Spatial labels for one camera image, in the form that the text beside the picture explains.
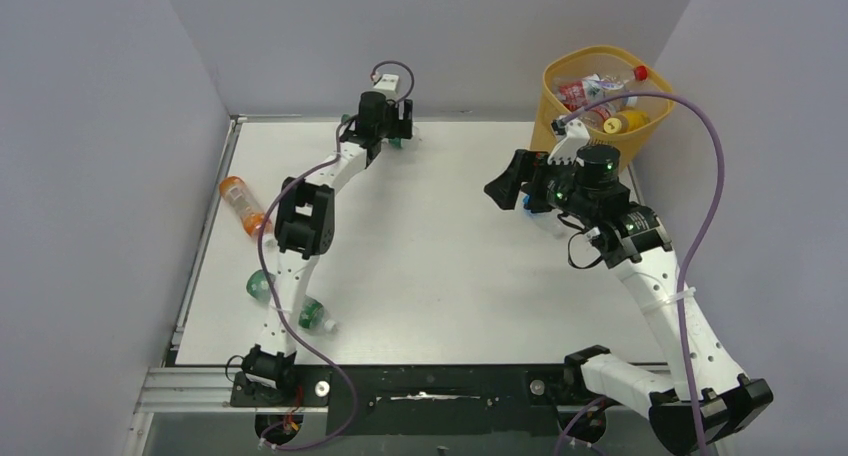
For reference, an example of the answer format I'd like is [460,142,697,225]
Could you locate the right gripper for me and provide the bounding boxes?
[484,150,594,222]

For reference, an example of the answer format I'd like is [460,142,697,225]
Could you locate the red label bottle sideways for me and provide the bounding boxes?
[551,65,649,111]

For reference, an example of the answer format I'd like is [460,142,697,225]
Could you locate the yellow juice bottle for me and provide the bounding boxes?
[602,108,651,135]

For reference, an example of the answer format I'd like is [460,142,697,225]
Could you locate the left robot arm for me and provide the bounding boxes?
[241,90,413,396]

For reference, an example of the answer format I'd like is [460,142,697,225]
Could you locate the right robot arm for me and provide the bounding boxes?
[484,145,774,455]

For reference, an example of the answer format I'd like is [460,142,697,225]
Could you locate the yellow plastic waste bin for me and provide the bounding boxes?
[529,46,675,168]

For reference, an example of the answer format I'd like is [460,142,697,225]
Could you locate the small blue label bottle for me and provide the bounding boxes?
[522,195,570,240]

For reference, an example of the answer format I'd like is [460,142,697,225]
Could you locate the orange cap bottle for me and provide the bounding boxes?
[218,176,265,239]

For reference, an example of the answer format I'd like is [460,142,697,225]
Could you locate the green label bottle near front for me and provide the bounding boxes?
[246,270,338,335]

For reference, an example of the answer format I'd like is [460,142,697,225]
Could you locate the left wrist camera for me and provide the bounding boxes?
[371,73,401,101]

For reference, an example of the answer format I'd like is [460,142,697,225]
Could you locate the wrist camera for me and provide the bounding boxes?
[547,115,591,165]
[371,73,401,101]

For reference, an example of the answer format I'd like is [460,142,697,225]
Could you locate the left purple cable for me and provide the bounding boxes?
[255,60,417,454]

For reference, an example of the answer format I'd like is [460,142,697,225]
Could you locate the purple cable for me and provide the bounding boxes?
[553,91,727,456]
[255,60,417,454]

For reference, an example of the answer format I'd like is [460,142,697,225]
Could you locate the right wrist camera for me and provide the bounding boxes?
[547,115,591,165]

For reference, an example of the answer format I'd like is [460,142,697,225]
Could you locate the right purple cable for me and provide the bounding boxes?
[553,91,727,456]

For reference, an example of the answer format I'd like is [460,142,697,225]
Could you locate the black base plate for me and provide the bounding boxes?
[230,364,595,437]

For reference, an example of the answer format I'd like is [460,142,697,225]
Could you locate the aluminium frame rail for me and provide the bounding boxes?
[123,367,558,455]

